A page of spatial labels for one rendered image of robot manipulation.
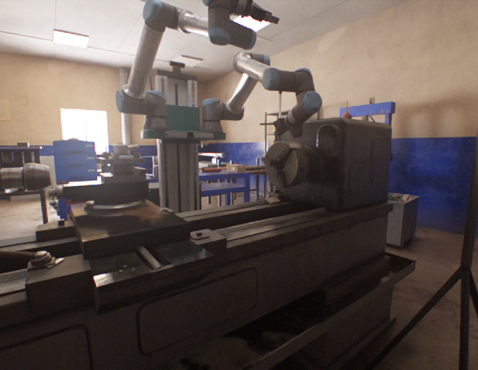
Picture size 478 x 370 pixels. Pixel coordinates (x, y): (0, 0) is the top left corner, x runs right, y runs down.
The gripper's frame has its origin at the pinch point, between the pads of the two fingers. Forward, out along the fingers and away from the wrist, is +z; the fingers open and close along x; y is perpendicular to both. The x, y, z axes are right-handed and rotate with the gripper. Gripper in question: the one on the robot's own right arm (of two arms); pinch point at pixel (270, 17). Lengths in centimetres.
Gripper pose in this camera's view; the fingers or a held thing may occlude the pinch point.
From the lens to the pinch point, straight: 143.4
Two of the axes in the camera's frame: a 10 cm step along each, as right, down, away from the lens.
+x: 4.4, 7.3, -5.1
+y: -3.8, 6.7, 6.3
